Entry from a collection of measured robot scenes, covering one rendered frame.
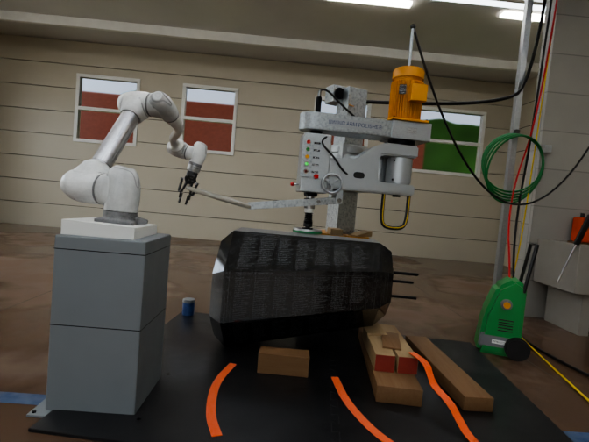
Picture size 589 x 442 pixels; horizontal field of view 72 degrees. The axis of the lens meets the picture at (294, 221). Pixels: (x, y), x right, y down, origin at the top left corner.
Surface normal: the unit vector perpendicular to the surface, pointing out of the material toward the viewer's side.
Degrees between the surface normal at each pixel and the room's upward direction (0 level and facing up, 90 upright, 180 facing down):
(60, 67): 90
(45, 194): 90
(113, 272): 90
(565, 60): 90
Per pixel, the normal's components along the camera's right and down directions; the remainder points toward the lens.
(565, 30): 0.03, 0.05
